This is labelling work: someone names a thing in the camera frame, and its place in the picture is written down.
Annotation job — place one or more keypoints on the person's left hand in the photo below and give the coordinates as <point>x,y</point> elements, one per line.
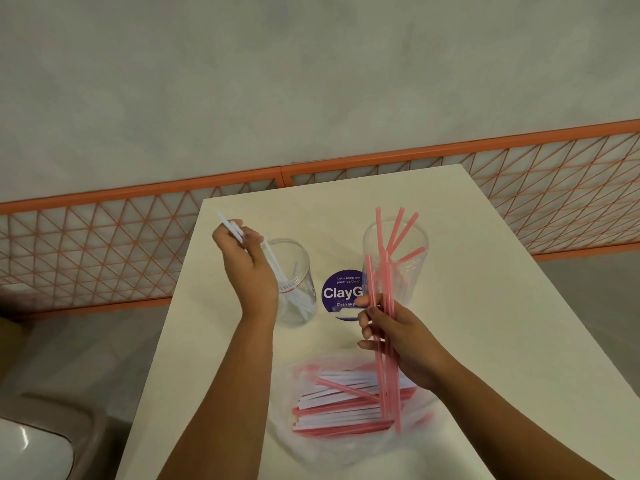
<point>250,279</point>

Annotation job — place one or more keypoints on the person's right hand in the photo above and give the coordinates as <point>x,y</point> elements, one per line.
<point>415,349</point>

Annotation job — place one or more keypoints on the clear jar with white straws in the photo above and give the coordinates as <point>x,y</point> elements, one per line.
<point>307,279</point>

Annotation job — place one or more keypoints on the white drinking straw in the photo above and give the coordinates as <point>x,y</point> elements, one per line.
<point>227,225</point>

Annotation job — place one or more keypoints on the clear jar with pink straws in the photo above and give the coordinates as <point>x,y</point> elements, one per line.
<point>415,289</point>

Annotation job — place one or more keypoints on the clear plastic bag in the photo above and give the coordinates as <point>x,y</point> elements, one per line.
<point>425,419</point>

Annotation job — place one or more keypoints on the bundle of straws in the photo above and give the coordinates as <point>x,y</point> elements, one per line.
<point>386,279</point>

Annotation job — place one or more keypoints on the pink drinking straw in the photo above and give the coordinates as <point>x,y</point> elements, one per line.
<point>407,229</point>
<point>412,254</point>
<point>379,229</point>
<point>397,224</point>

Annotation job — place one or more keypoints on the pile of mixed straws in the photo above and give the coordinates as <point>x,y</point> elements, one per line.
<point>340,414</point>

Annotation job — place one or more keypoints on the person's right forearm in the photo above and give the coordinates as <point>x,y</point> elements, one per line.
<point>515,434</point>

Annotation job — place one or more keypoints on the person's left forearm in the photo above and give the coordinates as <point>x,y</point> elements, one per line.
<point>225,409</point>

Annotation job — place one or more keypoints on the round purple sticker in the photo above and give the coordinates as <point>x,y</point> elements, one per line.
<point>340,294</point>

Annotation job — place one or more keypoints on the orange lattice fence panel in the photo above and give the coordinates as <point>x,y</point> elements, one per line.
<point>150,190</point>
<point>475,148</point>

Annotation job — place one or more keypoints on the brown cardboard box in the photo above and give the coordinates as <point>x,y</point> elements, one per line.
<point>10,344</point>

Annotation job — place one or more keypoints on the beige chair with white seat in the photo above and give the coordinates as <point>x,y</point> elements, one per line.
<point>30,454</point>

